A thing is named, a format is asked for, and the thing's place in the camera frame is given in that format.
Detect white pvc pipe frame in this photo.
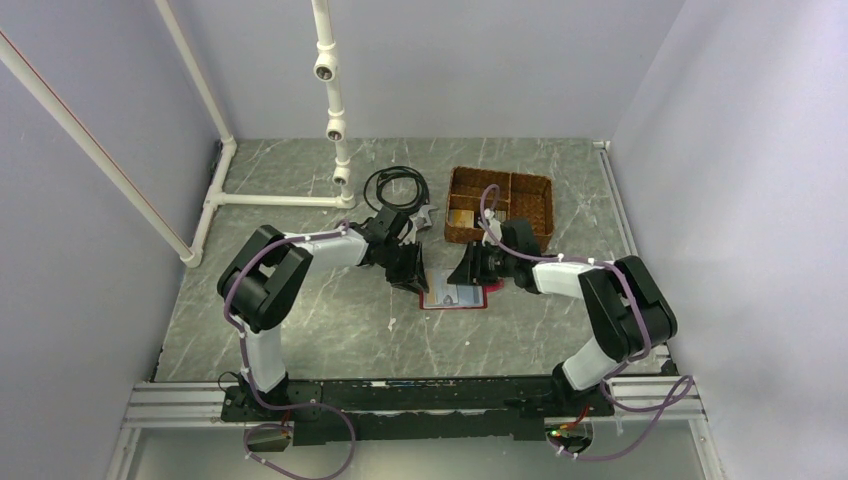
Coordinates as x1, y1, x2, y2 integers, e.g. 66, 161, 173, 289
0, 0, 358, 269

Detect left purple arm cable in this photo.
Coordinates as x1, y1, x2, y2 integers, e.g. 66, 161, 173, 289
223, 219, 359, 480

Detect red handled adjustable wrench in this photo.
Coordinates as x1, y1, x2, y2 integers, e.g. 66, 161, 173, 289
401, 204, 438, 244

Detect brown woven basket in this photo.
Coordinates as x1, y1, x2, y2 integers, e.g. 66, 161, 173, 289
444, 166, 554, 249

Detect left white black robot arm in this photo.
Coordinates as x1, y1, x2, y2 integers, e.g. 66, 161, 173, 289
217, 207, 429, 420

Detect coiled black cable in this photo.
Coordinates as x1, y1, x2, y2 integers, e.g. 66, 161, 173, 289
362, 166, 431, 217

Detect aluminium extrusion rail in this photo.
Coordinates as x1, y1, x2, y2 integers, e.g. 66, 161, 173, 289
123, 377, 707, 428

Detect cards in basket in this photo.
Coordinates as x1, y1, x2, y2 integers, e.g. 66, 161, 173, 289
445, 209, 508, 230

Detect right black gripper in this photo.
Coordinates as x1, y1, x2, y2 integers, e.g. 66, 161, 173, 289
447, 239, 517, 287

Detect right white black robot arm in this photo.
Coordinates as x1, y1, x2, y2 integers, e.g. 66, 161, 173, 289
448, 218, 678, 415

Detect red leather card holder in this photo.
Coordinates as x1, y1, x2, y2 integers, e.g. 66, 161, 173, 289
419, 269, 504, 311

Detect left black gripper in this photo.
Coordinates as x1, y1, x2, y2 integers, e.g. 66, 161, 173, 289
380, 240, 429, 295

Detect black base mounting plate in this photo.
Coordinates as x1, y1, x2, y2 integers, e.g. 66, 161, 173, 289
221, 375, 614, 446

